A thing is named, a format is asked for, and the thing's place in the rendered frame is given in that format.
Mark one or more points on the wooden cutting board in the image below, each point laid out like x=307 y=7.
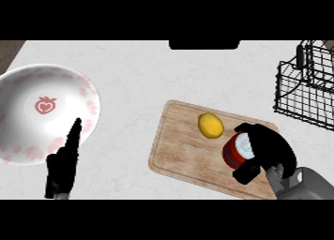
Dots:
x=205 y=146

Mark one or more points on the yellow lemon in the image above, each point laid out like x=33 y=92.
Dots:
x=211 y=125

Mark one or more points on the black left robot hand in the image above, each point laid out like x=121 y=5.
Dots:
x=62 y=168

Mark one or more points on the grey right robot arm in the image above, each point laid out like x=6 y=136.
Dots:
x=307 y=186

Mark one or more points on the white bowl with red print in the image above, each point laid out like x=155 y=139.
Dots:
x=34 y=112

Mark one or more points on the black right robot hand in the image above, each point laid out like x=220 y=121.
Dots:
x=270 y=146

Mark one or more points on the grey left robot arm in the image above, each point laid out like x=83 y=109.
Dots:
x=62 y=196

